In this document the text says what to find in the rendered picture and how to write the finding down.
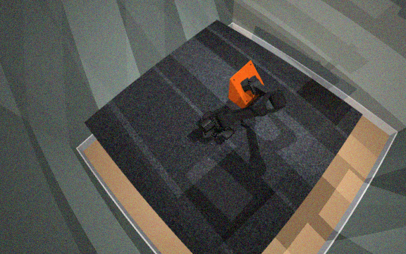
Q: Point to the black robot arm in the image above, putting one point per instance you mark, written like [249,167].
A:
[227,117]

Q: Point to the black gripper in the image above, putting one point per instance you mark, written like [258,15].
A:
[226,133]

